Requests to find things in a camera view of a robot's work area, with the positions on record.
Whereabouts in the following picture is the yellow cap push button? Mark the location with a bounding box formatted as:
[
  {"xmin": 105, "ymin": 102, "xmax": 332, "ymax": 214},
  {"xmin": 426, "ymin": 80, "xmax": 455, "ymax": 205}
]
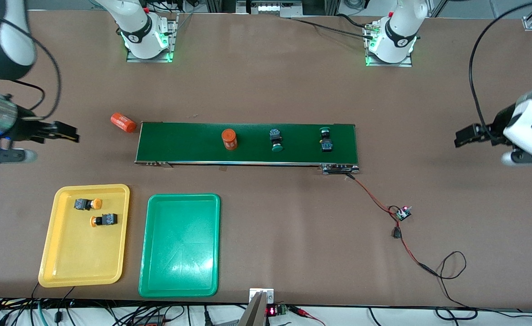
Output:
[
  {"xmin": 74, "ymin": 198, "xmax": 103, "ymax": 211},
  {"xmin": 90, "ymin": 214, "xmax": 118, "ymax": 228}
]

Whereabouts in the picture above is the green cap push button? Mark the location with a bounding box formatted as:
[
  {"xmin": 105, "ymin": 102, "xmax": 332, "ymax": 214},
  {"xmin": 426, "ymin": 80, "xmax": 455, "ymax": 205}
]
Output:
[
  {"xmin": 269, "ymin": 129, "xmax": 285, "ymax": 152},
  {"xmin": 319, "ymin": 127, "xmax": 334, "ymax": 152}
]

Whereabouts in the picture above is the green belt conveyor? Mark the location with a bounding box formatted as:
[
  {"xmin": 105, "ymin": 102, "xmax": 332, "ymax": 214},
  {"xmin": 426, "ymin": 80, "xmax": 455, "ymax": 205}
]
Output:
[{"xmin": 135, "ymin": 121, "xmax": 361, "ymax": 175}]

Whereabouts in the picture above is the yellow plastic tray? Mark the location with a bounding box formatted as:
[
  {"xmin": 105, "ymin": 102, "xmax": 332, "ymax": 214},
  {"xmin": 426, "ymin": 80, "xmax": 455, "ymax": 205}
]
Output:
[{"xmin": 38, "ymin": 184, "xmax": 130, "ymax": 288}]

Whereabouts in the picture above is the green plastic tray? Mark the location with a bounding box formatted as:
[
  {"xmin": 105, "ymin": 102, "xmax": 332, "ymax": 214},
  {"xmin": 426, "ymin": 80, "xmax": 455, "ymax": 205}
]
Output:
[{"xmin": 138, "ymin": 193, "xmax": 221, "ymax": 298}]

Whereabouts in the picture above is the grey equipment with white label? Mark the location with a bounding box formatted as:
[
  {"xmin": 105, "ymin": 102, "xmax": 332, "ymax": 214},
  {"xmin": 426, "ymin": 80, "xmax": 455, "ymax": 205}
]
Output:
[{"xmin": 237, "ymin": 0, "xmax": 304, "ymax": 18}]

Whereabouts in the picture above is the red clip lead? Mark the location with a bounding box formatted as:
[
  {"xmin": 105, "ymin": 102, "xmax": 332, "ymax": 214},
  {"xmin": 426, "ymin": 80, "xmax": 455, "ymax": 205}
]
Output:
[{"xmin": 289, "ymin": 306, "xmax": 326, "ymax": 326}]

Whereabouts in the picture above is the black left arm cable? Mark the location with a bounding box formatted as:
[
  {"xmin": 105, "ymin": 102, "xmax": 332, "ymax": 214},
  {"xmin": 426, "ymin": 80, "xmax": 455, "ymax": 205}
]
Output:
[{"xmin": 469, "ymin": 0, "xmax": 532, "ymax": 144}]

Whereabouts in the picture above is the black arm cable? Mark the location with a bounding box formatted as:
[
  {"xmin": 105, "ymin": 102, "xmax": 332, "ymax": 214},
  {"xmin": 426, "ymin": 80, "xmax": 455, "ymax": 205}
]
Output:
[
  {"xmin": 0, "ymin": 9, "xmax": 62, "ymax": 122},
  {"xmin": 469, "ymin": 0, "xmax": 532, "ymax": 144}
]

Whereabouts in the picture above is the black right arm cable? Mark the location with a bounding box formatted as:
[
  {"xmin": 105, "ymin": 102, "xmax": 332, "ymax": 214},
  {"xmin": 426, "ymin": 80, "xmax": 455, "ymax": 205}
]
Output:
[{"xmin": 0, "ymin": 9, "xmax": 62, "ymax": 122}]

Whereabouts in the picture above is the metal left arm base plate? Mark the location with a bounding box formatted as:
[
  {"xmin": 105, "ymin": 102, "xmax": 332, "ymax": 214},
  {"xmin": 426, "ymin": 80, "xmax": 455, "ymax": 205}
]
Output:
[{"xmin": 365, "ymin": 20, "xmax": 413, "ymax": 67}]

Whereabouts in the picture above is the red and black wire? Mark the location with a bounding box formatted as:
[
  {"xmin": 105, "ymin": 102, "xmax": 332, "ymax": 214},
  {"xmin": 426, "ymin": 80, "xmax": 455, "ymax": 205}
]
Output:
[{"xmin": 345, "ymin": 173, "xmax": 438, "ymax": 277}]

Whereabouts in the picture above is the thin black looped cable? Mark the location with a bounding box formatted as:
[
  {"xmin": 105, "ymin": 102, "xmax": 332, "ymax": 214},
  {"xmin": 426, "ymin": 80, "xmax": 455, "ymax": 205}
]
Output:
[{"xmin": 429, "ymin": 251, "xmax": 532, "ymax": 320}]

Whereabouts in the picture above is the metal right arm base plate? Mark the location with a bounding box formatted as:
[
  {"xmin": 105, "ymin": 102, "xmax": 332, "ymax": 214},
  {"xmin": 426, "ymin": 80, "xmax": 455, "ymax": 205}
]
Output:
[{"xmin": 126, "ymin": 13, "xmax": 179, "ymax": 63}]

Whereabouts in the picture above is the black table cable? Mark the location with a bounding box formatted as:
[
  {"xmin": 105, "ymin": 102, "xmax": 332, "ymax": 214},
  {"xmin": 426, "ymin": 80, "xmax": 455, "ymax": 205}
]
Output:
[{"xmin": 289, "ymin": 14, "xmax": 376, "ymax": 40}]

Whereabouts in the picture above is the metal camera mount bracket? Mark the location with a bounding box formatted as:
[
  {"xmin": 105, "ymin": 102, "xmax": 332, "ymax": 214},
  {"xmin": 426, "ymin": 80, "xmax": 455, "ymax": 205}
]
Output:
[{"xmin": 237, "ymin": 288, "xmax": 276, "ymax": 326}]

